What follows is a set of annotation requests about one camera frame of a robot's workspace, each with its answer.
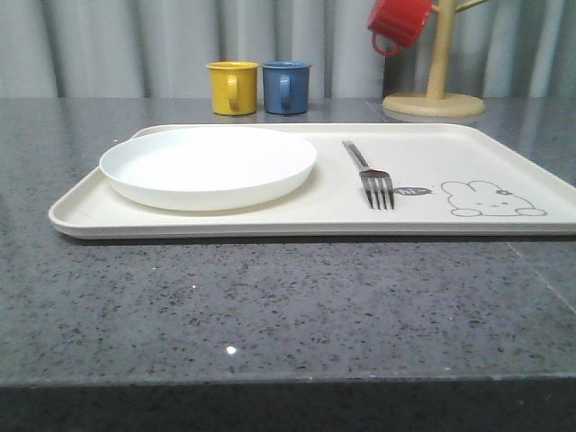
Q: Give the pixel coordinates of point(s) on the white round plate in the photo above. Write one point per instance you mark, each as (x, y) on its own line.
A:
(209, 168)

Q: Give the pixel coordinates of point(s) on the cream rabbit print tray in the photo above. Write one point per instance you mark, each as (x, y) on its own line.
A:
(447, 180)

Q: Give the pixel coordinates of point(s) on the yellow enamel mug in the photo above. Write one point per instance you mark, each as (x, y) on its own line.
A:
(233, 87)

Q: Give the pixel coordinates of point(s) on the silver metal fork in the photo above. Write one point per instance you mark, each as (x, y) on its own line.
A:
(377, 184)

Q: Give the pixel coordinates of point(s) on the grey pleated curtain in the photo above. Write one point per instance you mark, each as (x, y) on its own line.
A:
(162, 48)

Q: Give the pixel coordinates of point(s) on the wooden mug tree stand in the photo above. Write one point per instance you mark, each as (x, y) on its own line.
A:
(436, 101)

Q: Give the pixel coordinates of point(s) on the blue enamel mug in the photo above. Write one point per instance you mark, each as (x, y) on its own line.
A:
(286, 87)

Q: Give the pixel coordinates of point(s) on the red enamel mug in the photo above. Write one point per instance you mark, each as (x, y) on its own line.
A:
(399, 21)

